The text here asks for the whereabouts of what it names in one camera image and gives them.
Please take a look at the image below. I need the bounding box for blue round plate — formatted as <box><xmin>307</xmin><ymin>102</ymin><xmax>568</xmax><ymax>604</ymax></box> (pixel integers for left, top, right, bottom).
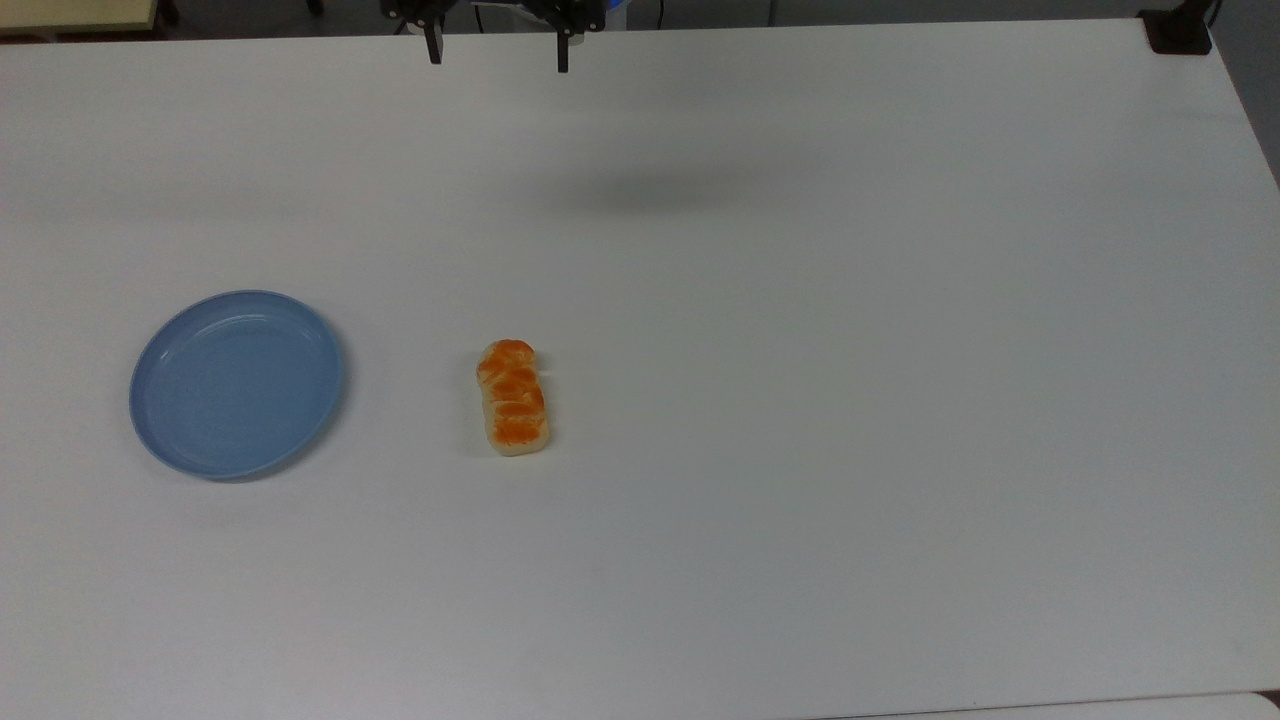
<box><xmin>129</xmin><ymin>290</ymin><xmax>347</xmax><ymax>482</ymax></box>

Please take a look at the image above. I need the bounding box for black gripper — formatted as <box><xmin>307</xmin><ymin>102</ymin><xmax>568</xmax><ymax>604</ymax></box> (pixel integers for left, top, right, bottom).
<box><xmin>380</xmin><ymin>0</ymin><xmax>607</xmax><ymax>74</ymax></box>

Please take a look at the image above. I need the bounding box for black camera pole with clamp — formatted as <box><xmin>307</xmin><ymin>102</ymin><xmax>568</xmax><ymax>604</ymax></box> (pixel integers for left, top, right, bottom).
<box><xmin>1139</xmin><ymin>0</ymin><xmax>1223</xmax><ymax>56</ymax></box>

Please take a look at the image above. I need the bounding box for orange glazed bread loaf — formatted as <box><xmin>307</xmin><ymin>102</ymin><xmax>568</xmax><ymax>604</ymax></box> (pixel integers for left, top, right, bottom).
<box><xmin>476</xmin><ymin>339</ymin><xmax>551</xmax><ymax>459</ymax></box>

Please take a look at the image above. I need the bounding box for white adjacent table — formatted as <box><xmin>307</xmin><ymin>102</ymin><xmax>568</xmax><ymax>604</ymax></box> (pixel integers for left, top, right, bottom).
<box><xmin>815</xmin><ymin>689</ymin><xmax>1280</xmax><ymax>720</ymax></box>

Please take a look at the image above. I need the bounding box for light wooden desk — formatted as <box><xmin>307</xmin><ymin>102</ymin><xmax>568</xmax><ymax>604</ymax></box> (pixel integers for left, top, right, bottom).
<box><xmin>0</xmin><ymin>0</ymin><xmax>163</xmax><ymax>42</ymax></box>

